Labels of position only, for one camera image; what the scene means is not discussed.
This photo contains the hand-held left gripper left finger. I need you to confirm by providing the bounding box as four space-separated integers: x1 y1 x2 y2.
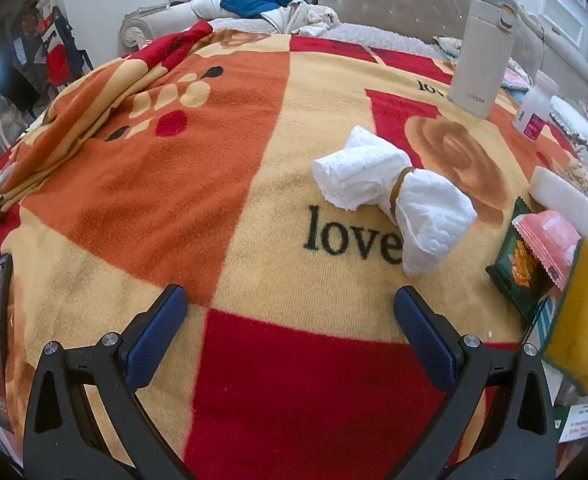
22 284 195 480

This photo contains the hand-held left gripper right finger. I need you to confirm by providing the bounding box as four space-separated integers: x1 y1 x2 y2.
384 285 559 480

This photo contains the green snack packet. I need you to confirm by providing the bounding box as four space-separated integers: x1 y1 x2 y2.
486 197 554 326

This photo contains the white paper towel bundle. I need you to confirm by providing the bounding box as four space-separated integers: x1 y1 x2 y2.
312 126 478 277

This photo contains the pink packet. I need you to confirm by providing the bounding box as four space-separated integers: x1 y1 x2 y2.
515 210 583 291

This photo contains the white foam block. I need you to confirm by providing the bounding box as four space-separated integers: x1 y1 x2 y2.
530 166 588 238

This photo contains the red orange printed blanket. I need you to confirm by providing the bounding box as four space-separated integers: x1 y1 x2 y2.
0 20 588 480

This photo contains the white pill bottle pink label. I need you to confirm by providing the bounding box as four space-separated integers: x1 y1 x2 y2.
512 76 559 138

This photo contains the white frilled pillow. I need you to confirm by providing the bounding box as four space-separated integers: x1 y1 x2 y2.
548 95 588 186

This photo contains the pink and blue folded blanket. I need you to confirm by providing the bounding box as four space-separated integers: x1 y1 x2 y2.
498 67 533 95

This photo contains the red and dark hanging cloth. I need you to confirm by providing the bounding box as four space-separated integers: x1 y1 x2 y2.
9 5 95 91

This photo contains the white thermos bottle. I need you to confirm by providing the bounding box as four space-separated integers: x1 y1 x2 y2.
448 0 519 120

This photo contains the beige quilted sofa cover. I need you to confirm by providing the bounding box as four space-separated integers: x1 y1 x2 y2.
209 17 454 58

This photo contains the beige tufted sofa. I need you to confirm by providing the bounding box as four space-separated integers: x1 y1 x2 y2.
121 0 588 91

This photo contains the beige crumpled garment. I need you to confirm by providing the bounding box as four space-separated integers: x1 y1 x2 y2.
266 2 342 38

